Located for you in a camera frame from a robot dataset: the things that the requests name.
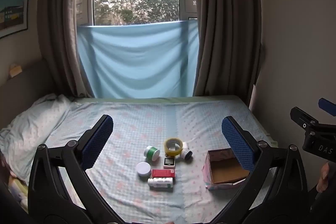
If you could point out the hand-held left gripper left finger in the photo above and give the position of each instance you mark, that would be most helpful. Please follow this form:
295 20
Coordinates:
97 145

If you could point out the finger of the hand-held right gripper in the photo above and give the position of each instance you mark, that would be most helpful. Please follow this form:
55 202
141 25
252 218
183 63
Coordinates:
303 116
327 106

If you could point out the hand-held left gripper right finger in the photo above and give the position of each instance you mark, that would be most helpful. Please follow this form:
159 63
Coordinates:
237 146

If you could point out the patterned cardboard box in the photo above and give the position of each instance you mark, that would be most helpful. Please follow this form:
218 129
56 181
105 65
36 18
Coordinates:
226 170

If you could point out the white bottle with dark cap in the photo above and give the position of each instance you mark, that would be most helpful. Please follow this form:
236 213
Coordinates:
187 154

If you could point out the white round jar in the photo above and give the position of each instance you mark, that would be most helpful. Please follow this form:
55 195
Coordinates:
143 170

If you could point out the green round jar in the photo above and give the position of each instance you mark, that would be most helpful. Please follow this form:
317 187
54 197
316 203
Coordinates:
151 153

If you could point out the yellow tape roll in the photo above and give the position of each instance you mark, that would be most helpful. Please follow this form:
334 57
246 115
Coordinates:
173 147

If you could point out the small digital timer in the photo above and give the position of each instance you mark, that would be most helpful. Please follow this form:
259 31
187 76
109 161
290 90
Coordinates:
168 162

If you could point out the red carton box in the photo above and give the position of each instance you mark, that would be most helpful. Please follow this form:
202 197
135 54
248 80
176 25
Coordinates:
163 173

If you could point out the white labelled bottle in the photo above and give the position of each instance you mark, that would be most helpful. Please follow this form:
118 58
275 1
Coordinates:
160 183

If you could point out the person's right hand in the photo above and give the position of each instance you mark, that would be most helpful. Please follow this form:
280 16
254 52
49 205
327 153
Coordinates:
324 178

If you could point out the light blue pillow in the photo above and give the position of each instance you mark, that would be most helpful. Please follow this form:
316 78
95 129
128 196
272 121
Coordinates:
31 129

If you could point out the light blue hanging cloth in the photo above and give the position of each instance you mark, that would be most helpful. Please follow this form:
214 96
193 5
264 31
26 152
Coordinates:
137 58

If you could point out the grey headboard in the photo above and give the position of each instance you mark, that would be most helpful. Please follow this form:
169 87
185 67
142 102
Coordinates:
26 79

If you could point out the small yellow object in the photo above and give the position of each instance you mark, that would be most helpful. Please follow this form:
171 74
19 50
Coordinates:
15 69

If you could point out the grey-brown curtain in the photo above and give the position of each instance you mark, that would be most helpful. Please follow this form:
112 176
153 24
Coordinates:
225 24
59 24

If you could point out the framed wall picture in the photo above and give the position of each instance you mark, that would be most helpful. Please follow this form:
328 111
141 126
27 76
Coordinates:
11 10

